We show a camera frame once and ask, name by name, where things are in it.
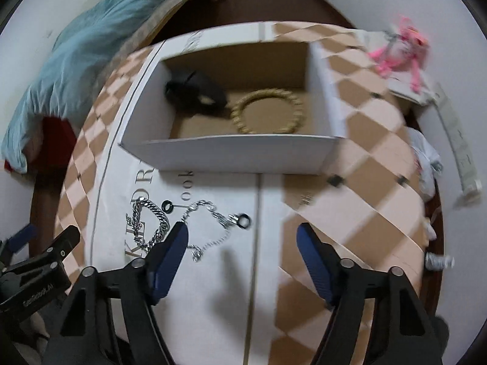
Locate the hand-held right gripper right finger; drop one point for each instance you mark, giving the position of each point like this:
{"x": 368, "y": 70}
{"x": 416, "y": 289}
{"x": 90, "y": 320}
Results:
{"x": 315, "y": 262}

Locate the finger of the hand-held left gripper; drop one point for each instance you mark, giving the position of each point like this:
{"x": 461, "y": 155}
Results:
{"x": 22, "y": 235}
{"x": 62, "y": 241}

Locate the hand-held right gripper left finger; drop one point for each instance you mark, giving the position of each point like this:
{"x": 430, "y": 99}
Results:
{"x": 169, "y": 262}

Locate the white cardboard box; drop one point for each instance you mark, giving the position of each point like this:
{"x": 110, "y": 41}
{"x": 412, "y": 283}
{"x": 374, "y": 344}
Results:
{"x": 228, "y": 156}

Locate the red cloth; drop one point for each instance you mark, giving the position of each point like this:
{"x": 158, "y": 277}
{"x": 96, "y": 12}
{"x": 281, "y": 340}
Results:
{"x": 57, "y": 137}

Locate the small white roll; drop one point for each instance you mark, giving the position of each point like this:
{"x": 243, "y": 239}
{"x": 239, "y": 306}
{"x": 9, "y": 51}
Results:
{"x": 439, "y": 262}

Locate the white plastic bag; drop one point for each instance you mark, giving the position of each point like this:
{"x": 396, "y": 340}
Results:
{"x": 426, "y": 159}

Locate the black hair clip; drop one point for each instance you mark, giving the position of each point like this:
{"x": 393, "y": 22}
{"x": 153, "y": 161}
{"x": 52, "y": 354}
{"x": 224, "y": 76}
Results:
{"x": 199, "y": 91}

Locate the white power strip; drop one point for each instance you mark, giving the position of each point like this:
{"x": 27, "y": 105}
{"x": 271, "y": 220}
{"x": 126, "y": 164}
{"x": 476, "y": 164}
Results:
{"x": 462, "y": 148}

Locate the light blue blanket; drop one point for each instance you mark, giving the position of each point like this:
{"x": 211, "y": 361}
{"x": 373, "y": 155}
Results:
{"x": 87, "y": 42}

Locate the pink plush toy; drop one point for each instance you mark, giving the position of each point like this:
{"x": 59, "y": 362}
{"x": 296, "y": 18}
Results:
{"x": 399, "y": 51}

